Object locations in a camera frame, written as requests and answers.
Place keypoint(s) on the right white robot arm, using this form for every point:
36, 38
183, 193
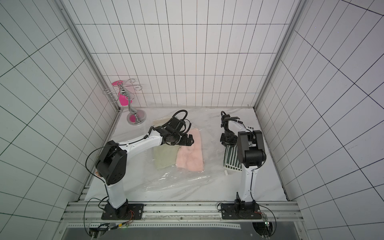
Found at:
258, 157

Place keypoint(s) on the aluminium mounting rail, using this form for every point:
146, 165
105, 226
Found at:
184, 212

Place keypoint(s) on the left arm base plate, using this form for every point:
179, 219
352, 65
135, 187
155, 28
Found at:
123, 213

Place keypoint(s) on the blue and cream towel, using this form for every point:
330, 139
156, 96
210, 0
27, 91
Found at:
160, 122

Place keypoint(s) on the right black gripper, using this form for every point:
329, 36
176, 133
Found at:
227, 139

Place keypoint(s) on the green striped Doraemon towel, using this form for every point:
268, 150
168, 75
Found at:
231, 152

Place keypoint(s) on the clear plastic vacuum bag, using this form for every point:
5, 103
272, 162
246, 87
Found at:
171, 167

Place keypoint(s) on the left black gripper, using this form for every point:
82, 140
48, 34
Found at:
184, 142

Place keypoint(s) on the light green towel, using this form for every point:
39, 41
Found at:
165, 156

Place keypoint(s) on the pink plastic cup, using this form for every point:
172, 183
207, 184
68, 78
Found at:
125, 96

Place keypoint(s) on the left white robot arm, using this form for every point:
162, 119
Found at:
112, 161

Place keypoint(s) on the pink towel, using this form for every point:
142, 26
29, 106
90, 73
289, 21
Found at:
191, 158

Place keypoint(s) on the chrome cup holder stand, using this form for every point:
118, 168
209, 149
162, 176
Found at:
135, 116

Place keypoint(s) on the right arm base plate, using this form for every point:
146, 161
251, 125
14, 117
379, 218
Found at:
243, 211

